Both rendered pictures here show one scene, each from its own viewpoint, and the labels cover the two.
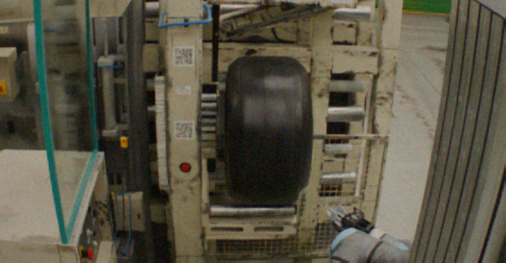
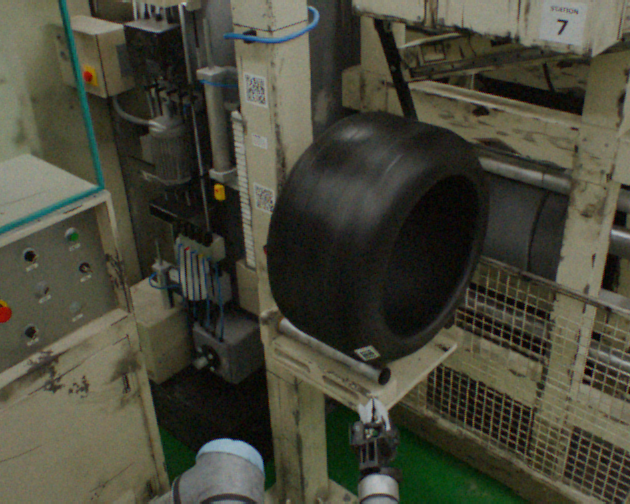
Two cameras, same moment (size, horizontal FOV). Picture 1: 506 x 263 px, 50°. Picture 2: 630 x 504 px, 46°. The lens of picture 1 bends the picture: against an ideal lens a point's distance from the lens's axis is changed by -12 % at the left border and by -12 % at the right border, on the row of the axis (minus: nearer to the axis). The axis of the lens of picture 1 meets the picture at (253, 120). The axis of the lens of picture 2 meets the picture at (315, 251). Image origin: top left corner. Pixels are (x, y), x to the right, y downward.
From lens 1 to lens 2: 1.47 m
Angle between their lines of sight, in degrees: 42
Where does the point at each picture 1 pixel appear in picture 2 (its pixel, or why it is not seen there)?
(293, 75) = (382, 159)
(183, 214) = not seen: hidden behind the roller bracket
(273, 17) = (477, 55)
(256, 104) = (301, 189)
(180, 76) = (254, 119)
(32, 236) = not seen: outside the picture
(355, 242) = (207, 469)
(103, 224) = (118, 287)
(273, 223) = (345, 382)
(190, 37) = (260, 62)
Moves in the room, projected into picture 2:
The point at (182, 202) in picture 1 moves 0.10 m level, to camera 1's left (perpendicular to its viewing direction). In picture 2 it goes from (268, 299) to (245, 285)
